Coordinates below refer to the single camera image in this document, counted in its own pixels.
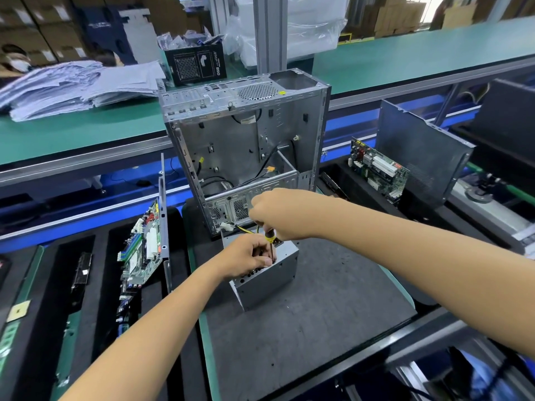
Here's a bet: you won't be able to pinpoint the green board with white parts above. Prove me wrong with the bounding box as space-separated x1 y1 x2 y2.
347 138 412 206

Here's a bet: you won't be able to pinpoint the person's left forearm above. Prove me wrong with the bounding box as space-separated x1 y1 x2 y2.
59 265 231 401

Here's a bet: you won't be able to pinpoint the blue data cables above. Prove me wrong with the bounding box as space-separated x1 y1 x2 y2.
113 303 139 335

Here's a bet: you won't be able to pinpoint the small black rectangular component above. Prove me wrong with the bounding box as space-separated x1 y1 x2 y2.
72 252 93 289

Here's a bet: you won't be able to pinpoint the small beige square chip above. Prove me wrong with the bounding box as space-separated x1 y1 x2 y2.
7 300 32 322

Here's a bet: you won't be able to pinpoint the green motherboard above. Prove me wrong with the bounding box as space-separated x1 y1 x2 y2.
117 200 162 291

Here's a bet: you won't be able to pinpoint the long green memory strip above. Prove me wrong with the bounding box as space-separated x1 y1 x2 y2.
0 244 47 381
48 309 83 401

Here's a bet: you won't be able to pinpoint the silver power supply unit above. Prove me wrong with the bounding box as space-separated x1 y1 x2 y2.
221 232 300 311

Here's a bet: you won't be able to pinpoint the black foam tray with slots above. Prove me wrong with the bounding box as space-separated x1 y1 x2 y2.
0 213 202 401

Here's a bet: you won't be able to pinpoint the grey metal post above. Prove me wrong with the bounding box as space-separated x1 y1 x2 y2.
253 0 291 76

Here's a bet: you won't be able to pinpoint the grey metal conveyor rail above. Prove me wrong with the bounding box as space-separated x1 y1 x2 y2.
0 56 535 190

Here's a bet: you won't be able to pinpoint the green conveyor belt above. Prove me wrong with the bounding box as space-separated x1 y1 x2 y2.
0 16 535 168

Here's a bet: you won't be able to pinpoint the silver metal computer case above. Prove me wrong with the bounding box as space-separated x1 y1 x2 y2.
159 68 333 237

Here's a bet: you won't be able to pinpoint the clear plastic bag pile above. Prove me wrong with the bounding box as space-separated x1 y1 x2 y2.
221 0 352 67

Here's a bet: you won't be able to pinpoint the stack of brown cardboard boxes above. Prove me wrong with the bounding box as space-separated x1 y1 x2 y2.
0 0 535 72

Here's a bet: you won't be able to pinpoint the stack of grey paper sheets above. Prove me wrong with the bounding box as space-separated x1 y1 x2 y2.
0 60 168 124

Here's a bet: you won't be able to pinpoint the black foam work mat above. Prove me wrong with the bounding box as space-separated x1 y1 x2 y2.
182 196 417 401

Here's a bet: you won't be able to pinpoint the person's right hand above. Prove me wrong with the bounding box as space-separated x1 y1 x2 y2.
248 188 337 241

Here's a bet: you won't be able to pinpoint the yellow black handled screwdriver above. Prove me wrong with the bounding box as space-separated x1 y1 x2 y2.
262 229 279 264

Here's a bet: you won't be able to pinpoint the person's left hand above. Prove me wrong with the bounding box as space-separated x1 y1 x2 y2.
213 233 277 282

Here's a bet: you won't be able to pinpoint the large black metal panel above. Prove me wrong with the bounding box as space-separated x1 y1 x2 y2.
374 98 478 211

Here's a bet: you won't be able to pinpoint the black cardboard box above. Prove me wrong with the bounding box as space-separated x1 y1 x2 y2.
163 41 228 89

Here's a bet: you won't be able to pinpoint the grey round metal part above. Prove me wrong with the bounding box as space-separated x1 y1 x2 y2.
464 183 496 206

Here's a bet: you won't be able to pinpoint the person's right forearm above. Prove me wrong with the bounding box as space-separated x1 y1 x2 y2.
322 196 535 360

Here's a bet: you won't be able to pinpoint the dark grey case side panel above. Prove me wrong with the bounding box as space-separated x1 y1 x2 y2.
157 153 174 295

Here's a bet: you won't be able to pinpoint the black foam tray with recess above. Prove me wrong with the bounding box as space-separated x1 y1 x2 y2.
322 158 535 256

